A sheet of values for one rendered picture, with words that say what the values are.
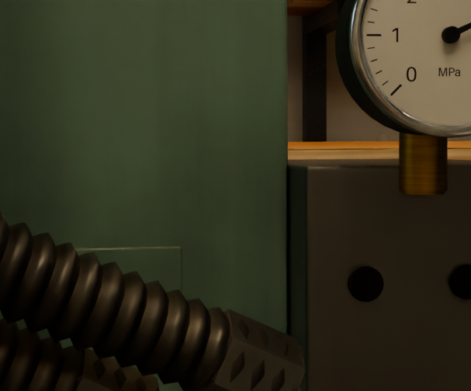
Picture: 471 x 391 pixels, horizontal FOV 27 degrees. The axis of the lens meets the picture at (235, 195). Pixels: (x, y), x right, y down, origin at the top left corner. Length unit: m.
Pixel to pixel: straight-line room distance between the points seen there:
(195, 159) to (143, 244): 0.04
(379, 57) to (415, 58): 0.01
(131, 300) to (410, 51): 0.12
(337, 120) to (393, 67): 2.67
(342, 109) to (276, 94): 2.62
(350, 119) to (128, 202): 2.64
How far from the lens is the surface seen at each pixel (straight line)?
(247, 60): 0.36
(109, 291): 0.25
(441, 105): 0.31
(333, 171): 0.33
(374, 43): 0.30
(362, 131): 2.99
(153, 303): 0.25
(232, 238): 0.36
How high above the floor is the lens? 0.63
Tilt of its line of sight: 3 degrees down
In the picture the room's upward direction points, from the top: straight up
